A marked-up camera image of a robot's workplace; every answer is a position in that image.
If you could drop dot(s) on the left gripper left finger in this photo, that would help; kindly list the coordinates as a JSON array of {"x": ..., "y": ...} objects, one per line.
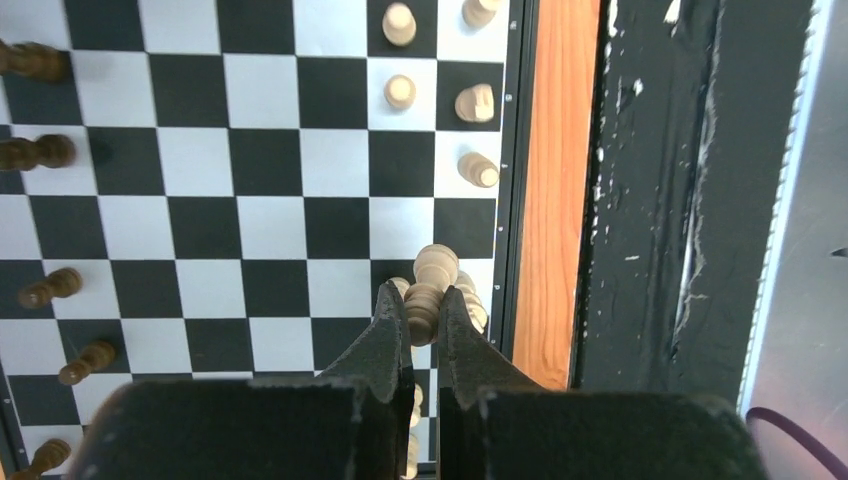
[{"x": 349, "y": 422}]

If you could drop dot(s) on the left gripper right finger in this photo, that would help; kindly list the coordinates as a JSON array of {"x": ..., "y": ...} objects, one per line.
[{"x": 494, "y": 422}]

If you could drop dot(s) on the light king chess piece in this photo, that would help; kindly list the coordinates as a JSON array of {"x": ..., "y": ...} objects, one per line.
[{"x": 435, "y": 268}]

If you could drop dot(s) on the black white chessboard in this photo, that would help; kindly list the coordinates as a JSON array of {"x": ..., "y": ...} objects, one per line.
[{"x": 248, "y": 173}]

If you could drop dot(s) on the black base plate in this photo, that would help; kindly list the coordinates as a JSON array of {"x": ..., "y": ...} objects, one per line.
[{"x": 691, "y": 112}]

